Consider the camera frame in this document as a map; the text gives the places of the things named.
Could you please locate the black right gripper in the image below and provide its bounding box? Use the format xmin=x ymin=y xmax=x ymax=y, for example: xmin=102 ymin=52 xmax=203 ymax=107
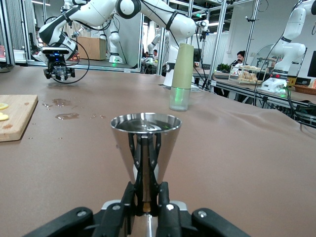
xmin=43 ymin=55 xmax=76 ymax=80

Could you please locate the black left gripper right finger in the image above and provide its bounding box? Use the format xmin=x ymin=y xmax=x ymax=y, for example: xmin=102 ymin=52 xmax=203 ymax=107
xmin=158 ymin=182 xmax=251 ymax=237

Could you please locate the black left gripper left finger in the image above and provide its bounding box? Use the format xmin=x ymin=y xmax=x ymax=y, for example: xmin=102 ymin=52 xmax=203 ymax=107
xmin=23 ymin=184 xmax=136 ymax=237

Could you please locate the steel double jigger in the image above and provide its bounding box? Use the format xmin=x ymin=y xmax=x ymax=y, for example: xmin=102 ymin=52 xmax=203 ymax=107
xmin=110 ymin=112 xmax=183 ymax=237

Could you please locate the brown wooden crate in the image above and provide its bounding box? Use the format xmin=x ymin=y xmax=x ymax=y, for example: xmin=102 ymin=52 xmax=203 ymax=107
xmin=77 ymin=36 xmax=107 ymax=61

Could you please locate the wooden cutting board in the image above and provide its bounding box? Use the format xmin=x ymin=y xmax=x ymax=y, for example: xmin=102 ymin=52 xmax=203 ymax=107
xmin=0 ymin=94 xmax=39 ymax=142

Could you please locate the brown table cover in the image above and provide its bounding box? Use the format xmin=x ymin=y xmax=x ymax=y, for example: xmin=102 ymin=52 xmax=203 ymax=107
xmin=0 ymin=64 xmax=316 ymax=237

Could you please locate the olive green sleeved bottle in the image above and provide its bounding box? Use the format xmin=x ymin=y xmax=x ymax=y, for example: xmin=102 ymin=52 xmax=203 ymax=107
xmin=169 ymin=42 xmax=196 ymax=112

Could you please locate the clear bread display rack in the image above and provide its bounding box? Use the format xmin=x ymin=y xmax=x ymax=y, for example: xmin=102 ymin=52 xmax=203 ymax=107
xmin=228 ymin=64 xmax=268 ymax=84

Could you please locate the wicker basket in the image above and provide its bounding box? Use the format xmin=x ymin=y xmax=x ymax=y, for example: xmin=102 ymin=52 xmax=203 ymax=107
xmin=294 ymin=83 xmax=316 ymax=96

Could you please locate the black monitor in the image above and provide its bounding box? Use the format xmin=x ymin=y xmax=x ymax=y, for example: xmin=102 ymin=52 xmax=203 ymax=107
xmin=307 ymin=50 xmax=316 ymax=78

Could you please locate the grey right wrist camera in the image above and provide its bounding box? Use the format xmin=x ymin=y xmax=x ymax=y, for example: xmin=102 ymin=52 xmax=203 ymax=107
xmin=40 ymin=46 xmax=70 ymax=56

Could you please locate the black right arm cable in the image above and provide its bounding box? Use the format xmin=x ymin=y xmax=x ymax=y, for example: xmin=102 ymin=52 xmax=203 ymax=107
xmin=49 ymin=39 xmax=91 ymax=86

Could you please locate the aluminium frame post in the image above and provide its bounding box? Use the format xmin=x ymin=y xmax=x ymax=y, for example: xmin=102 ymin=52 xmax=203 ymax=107
xmin=214 ymin=0 xmax=229 ymax=83

